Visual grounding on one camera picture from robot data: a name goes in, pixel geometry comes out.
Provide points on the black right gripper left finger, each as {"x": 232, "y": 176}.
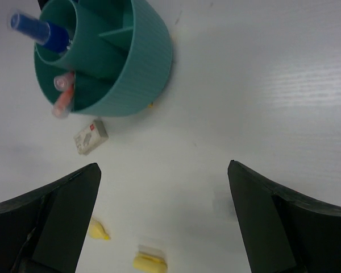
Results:
{"x": 44, "y": 230}

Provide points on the clear spray bottle blue cap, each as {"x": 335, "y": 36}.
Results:
{"x": 44, "y": 33}

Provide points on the thin pink pen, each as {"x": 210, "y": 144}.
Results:
{"x": 64, "y": 82}

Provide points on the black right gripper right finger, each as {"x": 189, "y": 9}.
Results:
{"x": 284, "y": 230}

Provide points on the yellow highlighter body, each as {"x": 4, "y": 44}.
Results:
{"x": 97, "y": 231}

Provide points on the white eraser in sleeve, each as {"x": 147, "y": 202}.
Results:
{"x": 90, "y": 137}

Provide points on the yellow highlighter cap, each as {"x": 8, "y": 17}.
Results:
{"x": 151, "y": 260}

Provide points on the teal round compartment organizer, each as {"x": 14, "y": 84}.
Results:
{"x": 121, "y": 54}

